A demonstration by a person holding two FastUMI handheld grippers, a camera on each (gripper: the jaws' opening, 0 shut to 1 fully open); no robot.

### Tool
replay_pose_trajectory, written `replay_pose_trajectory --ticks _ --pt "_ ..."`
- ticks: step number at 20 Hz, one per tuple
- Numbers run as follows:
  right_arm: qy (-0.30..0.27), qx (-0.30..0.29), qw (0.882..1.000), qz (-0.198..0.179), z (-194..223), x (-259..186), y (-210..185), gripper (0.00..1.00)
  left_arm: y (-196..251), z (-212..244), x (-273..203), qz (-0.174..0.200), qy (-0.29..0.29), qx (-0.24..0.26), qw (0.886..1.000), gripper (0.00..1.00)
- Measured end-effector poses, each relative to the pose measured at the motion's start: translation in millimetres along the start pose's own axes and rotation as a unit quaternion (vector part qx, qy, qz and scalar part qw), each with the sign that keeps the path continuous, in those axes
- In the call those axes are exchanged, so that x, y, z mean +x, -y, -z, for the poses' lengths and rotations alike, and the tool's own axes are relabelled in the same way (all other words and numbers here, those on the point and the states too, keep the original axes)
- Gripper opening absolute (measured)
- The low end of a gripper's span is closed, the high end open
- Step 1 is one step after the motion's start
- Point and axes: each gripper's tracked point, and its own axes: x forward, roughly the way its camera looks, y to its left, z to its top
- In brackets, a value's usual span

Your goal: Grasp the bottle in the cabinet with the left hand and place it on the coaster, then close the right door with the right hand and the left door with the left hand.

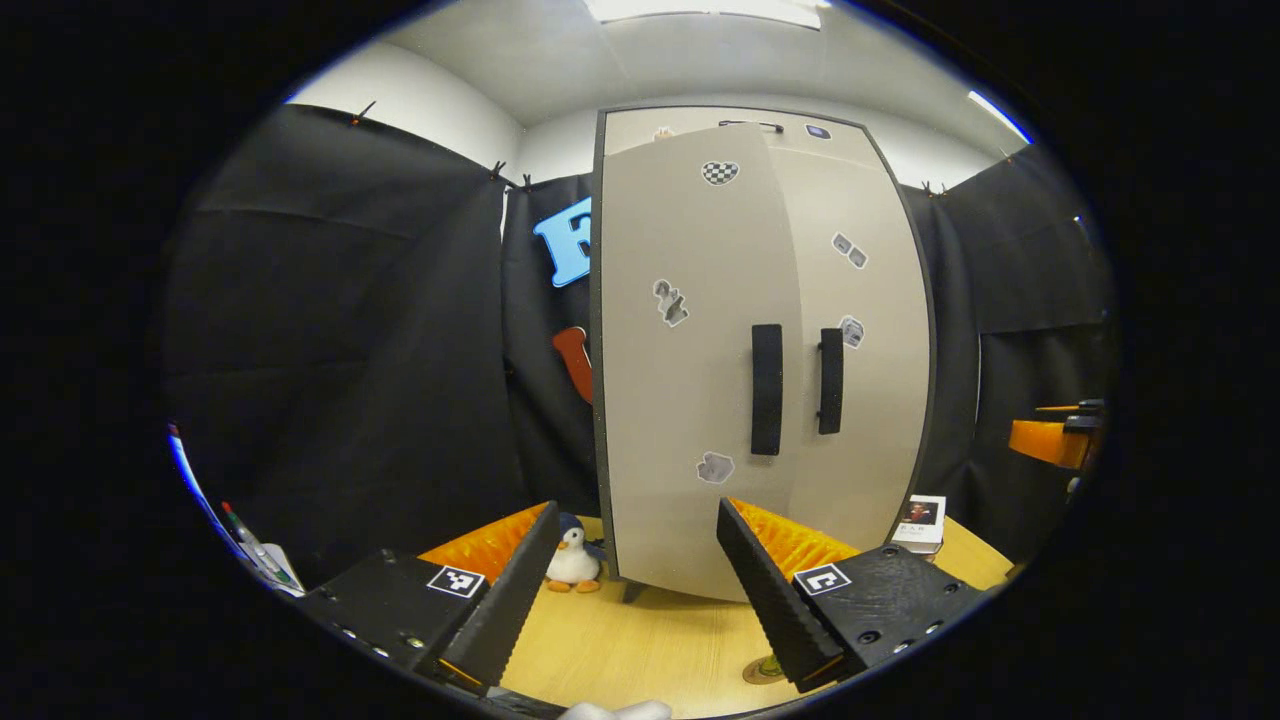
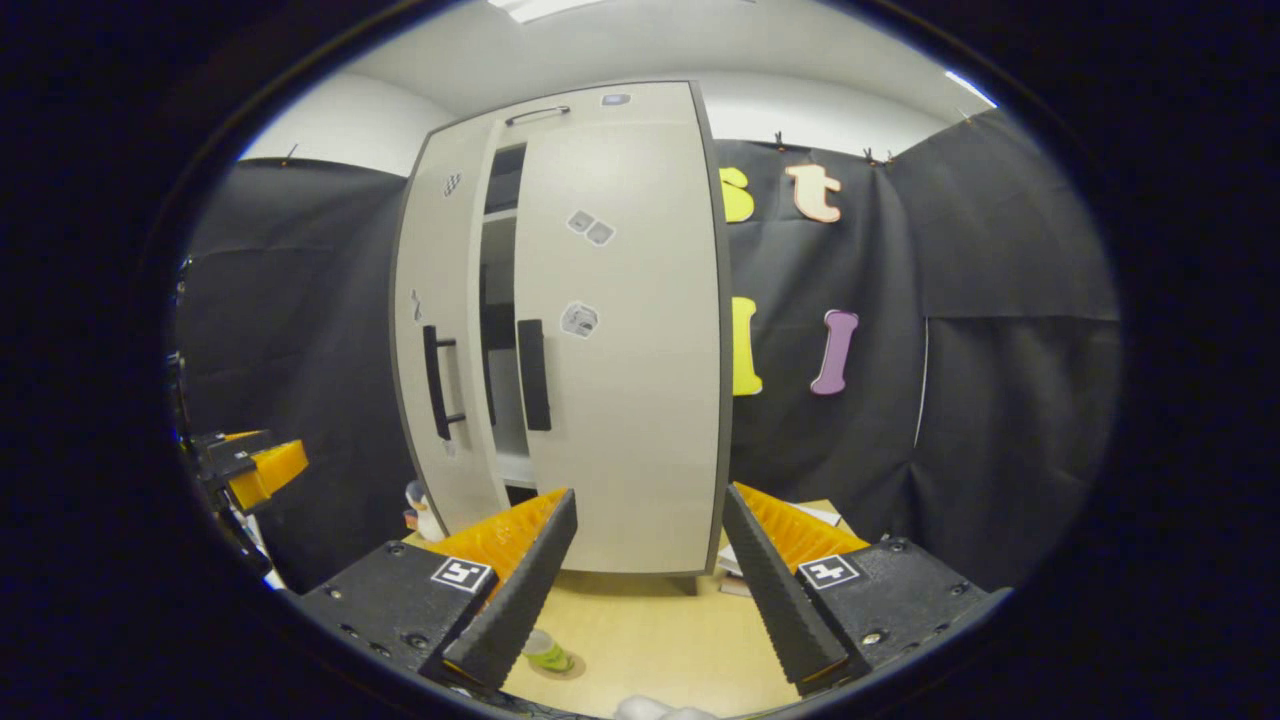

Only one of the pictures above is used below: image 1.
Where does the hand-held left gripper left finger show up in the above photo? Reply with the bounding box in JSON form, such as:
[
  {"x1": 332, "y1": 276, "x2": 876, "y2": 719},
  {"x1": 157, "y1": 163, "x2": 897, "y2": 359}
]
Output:
[{"x1": 290, "y1": 500, "x2": 561, "y2": 696}]

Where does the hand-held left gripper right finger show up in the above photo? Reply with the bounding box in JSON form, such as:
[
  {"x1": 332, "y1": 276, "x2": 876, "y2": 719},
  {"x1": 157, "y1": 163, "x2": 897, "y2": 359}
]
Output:
[{"x1": 715, "y1": 497, "x2": 986, "y2": 694}]

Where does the grey cabinet door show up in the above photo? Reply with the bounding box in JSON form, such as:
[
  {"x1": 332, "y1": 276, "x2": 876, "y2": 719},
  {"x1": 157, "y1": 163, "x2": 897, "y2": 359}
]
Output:
[
  {"x1": 597, "y1": 122, "x2": 806, "y2": 604},
  {"x1": 765, "y1": 145, "x2": 936, "y2": 551}
]

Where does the grey cabinet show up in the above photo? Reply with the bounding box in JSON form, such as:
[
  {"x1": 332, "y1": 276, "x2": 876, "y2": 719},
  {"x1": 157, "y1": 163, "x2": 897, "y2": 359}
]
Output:
[{"x1": 590, "y1": 103, "x2": 941, "y2": 606}]

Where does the grey cabinet drawer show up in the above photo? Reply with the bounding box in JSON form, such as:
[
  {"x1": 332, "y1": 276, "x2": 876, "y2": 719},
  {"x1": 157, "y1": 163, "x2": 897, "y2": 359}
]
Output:
[{"x1": 603, "y1": 105, "x2": 873, "y2": 161}]

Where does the plush penguin toy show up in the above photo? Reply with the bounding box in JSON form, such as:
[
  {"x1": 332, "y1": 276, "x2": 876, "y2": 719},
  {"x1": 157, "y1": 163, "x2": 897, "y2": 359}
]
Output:
[{"x1": 545, "y1": 513, "x2": 607, "y2": 594}]

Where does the white photo cover book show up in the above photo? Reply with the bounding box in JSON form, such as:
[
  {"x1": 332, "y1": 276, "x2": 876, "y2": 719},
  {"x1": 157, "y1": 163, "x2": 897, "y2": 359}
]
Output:
[{"x1": 890, "y1": 494, "x2": 948, "y2": 557}]

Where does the white paper sheet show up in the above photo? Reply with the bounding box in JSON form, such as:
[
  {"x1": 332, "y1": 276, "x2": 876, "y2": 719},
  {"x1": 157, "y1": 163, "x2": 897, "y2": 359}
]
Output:
[{"x1": 255, "y1": 543, "x2": 306, "y2": 598}]

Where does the green capped pen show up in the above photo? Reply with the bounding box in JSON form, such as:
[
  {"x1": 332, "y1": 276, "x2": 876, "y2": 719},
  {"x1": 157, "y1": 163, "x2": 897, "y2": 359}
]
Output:
[{"x1": 220, "y1": 501, "x2": 301, "y2": 591}]

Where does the narrow ceiling light panel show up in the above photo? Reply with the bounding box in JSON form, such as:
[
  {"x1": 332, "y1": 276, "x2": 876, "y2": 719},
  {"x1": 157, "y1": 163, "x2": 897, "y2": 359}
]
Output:
[{"x1": 966, "y1": 90, "x2": 1033, "y2": 146}]

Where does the white display board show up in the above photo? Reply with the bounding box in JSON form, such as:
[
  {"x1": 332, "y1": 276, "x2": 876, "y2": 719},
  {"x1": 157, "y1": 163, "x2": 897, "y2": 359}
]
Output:
[{"x1": 165, "y1": 425, "x2": 241, "y2": 561}]

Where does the large ceiling light panel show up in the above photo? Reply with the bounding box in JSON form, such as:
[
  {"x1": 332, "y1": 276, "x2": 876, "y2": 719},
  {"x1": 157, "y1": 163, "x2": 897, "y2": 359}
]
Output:
[{"x1": 583, "y1": 0, "x2": 833, "y2": 31}]

